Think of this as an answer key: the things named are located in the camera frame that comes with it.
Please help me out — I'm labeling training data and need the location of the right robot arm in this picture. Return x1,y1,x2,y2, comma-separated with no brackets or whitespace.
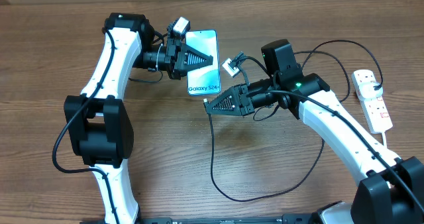
204,39,423,224

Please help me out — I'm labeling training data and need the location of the black USB charging cable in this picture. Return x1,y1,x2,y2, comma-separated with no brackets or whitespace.
203,40,384,203

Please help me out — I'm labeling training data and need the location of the white power strip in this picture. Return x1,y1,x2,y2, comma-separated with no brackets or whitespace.
352,70,393,134

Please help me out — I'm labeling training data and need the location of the blue Galaxy smartphone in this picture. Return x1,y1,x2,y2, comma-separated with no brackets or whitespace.
185,30,221,95

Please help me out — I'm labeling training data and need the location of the white charger plug adapter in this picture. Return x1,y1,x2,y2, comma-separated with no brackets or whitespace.
357,82,383,101

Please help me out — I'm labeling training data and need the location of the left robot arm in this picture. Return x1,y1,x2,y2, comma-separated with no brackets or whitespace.
62,13,219,223

